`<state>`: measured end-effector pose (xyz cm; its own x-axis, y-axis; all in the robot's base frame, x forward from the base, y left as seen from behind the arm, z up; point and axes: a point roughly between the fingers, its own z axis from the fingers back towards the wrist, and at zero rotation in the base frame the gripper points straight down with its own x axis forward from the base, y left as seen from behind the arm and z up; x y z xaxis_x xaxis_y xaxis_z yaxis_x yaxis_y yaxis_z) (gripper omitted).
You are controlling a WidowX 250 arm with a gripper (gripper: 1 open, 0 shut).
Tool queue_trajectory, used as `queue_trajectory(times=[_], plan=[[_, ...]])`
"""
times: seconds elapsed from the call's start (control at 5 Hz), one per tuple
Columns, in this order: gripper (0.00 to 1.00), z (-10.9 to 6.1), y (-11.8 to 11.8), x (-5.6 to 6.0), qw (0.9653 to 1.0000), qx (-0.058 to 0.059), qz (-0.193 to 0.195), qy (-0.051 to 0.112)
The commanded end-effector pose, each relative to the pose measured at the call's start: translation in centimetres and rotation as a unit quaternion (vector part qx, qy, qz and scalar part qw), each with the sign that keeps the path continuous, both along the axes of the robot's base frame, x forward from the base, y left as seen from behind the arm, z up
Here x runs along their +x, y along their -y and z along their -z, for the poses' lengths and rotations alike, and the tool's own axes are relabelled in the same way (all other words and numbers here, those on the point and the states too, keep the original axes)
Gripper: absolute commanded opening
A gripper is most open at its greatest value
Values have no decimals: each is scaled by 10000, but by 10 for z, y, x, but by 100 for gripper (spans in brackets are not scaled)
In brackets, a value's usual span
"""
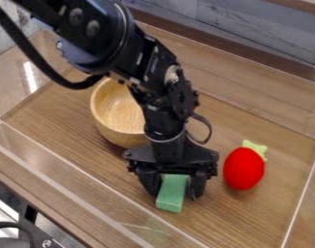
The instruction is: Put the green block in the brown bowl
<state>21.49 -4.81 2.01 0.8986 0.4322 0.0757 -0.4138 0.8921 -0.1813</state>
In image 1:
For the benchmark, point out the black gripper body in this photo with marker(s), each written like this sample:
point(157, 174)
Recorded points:
point(173, 156)

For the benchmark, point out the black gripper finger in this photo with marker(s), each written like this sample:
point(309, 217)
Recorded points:
point(198, 185)
point(151, 180)

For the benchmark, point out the green rectangular block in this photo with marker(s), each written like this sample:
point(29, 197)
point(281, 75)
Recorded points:
point(172, 192)

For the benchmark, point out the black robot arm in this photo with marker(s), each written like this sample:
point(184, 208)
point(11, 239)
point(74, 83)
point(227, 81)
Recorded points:
point(104, 44)

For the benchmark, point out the light wooden bowl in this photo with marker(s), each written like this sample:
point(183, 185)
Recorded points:
point(117, 114)

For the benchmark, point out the red felt strawberry toy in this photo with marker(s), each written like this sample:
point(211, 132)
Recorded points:
point(244, 165)

